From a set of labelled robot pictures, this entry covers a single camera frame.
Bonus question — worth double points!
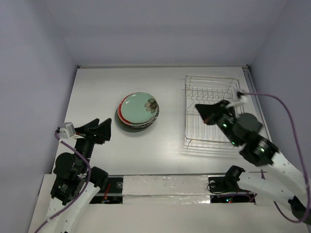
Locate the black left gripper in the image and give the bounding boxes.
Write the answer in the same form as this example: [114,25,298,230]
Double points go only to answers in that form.
[72,116,112,171]

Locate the red and teal plate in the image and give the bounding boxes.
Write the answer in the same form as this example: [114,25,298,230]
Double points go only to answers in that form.
[117,93,161,126]

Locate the light blue plate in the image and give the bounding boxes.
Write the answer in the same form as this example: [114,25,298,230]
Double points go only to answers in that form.
[115,109,149,133]

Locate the blue white floral plate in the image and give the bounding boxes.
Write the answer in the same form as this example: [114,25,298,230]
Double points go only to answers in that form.
[121,110,159,128]

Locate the green floral plate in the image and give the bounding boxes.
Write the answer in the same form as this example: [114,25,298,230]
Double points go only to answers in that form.
[119,92,160,124]

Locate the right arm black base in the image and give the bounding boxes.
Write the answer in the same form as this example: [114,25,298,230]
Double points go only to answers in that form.
[207,177,251,194]

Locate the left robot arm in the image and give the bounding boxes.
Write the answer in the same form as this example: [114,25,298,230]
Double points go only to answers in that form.
[36,118,112,233]

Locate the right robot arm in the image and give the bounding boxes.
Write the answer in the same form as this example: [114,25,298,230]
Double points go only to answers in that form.
[195,100,311,225]

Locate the white foam block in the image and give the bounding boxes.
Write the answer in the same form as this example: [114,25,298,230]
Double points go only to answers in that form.
[122,175,210,205]

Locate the metal wire dish rack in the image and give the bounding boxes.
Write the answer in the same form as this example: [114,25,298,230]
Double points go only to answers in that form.
[185,75,241,150]

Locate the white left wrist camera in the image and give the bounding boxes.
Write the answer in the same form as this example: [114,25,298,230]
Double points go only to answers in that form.
[56,122,83,139]

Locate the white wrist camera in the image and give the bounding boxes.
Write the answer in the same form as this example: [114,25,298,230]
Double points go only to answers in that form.
[56,122,83,139]
[226,89,248,108]

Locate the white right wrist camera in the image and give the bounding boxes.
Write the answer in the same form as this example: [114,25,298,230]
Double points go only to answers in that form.
[226,89,248,108]

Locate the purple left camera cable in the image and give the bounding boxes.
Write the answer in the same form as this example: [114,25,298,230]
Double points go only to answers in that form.
[35,132,92,233]

